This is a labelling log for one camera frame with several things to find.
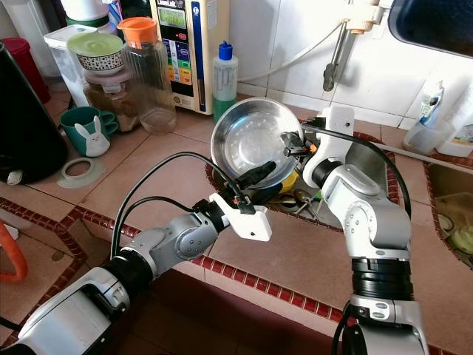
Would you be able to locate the cream faucet filter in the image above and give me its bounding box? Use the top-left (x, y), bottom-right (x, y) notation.
top-left (344, 0), bottom-right (389, 36)

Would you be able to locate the yellow plastic cup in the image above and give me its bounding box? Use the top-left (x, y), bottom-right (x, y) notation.
top-left (275, 172), bottom-right (301, 195)

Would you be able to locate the green dish soap bottle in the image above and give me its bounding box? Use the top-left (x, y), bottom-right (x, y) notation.
top-left (212, 41), bottom-right (239, 123)

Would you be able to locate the white and green bottle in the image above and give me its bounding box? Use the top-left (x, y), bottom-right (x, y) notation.
top-left (59, 0), bottom-right (112, 29)

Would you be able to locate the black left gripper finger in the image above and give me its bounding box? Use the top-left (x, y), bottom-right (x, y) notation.
top-left (237, 160), bottom-right (279, 192)

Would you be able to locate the cream water ionizer machine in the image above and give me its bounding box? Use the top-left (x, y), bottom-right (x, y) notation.
top-left (150, 0), bottom-right (230, 115)

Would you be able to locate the green handled utensil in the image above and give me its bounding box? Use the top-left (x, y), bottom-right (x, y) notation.
top-left (310, 193), bottom-right (330, 215)

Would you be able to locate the grey metal faucet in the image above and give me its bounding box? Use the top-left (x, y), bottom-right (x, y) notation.
top-left (323, 0), bottom-right (355, 92)

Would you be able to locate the white translucent plastic container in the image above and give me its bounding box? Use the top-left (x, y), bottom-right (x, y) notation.
top-left (42, 24), bottom-right (84, 108)

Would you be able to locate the grey plastic ring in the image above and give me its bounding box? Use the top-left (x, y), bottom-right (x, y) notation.
top-left (58, 157), bottom-right (106, 189)

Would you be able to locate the glass jar with brown contents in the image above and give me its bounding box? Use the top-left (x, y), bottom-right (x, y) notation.
top-left (81, 69), bottom-right (140, 134)

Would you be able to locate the clear plastic cup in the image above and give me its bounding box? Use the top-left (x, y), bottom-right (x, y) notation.
top-left (403, 117), bottom-right (455, 156)

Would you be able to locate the round steel bowl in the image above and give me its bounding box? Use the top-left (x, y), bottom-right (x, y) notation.
top-left (211, 97), bottom-right (305, 195)

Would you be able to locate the dark red canister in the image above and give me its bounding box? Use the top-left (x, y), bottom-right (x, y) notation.
top-left (1, 37), bottom-right (51, 104)

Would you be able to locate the orange hose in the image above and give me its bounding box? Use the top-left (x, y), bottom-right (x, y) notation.
top-left (0, 226), bottom-right (29, 283)

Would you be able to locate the stainless steel sink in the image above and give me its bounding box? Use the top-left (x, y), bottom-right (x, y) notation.
top-left (421, 163), bottom-right (473, 271)
top-left (211, 117), bottom-right (392, 241)

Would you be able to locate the clear pitcher with orange lid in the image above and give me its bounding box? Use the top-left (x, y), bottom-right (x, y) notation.
top-left (118, 16), bottom-right (178, 135)

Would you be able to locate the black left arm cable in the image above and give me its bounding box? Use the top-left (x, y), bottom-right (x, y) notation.
top-left (109, 150), bottom-right (243, 260)

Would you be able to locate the thin white hose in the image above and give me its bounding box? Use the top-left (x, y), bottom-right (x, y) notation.
top-left (238, 24), bottom-right (348, 84)

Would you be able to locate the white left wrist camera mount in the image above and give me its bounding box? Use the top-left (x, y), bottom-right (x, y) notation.
top-left (208, 192), bottom-right (273, 243)

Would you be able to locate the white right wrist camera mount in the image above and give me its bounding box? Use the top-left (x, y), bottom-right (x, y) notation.
top-left (302, 105), bottom-right (355, 187)

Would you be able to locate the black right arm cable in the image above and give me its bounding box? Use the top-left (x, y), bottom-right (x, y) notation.
top-left (302, 122), bottom-right (413, 217)

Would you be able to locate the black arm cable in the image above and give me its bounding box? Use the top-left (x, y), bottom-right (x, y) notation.
top-left (302, 122), bottom-right (413, 217)
top-left (109, 150), bottom-right (243, 260)

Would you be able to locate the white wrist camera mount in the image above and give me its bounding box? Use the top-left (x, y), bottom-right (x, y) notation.
top-left (302, 105), bottom-right (355, 187)
top-left (208, 192), bottom-right (273, 243)

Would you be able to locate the green round lid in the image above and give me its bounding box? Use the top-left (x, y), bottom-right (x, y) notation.
top-left (66, 32), bottom-right (125, 57)

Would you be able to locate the patterned ceramic bowl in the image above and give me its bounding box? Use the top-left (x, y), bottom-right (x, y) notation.
top-left (78, 53), bottom-right (125, 73)

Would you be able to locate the dark blue basin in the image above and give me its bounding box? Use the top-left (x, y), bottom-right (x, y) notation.
top-left (388, 0), bottom-right (473, 60)

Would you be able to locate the white and blue tube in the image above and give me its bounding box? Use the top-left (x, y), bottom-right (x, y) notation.
top-left (419, 80), bottom-right (446, 128)

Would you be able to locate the black electric kettle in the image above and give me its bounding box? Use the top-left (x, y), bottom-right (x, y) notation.
top-left (0, 48), bottom-right (69, 184)

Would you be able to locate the teal rabbit mug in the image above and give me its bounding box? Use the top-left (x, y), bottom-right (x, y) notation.
top-left (59, 106), bottom-right (119, 158)

